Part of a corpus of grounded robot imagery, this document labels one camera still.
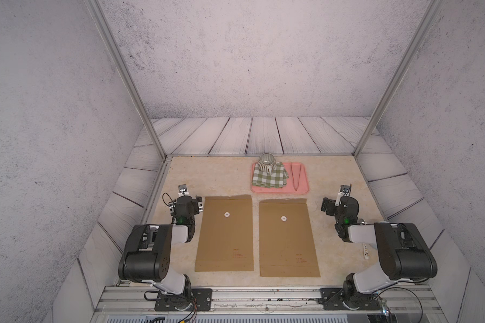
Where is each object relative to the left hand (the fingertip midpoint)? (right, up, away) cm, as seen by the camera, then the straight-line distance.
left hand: (188, 197), depth 94 cm
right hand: (+69, 0, 0) cm, 69 cm away
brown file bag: (+44, -19, -7) cm, 48 cm away
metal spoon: (+78, -11, -3) cm, 79 cm away
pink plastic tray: (+54, +6, +13) cm, 56 cm away
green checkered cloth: (+43, +8, +14) cm, 46 cm away
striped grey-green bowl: (+38, +17, +18) cm, 45 cm away
